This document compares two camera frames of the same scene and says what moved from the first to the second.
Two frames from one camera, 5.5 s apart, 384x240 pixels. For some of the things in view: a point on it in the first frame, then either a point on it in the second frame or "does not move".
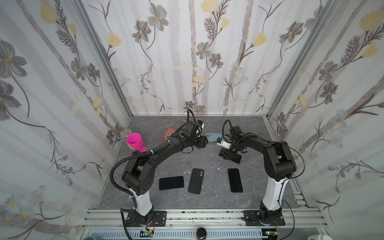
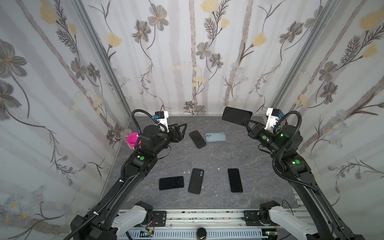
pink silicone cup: x=135 y=140 does not move
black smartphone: x=235 y=180 does not move
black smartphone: x=171 y=182 does not move
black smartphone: x=237 y=158 -> x=236 y=115
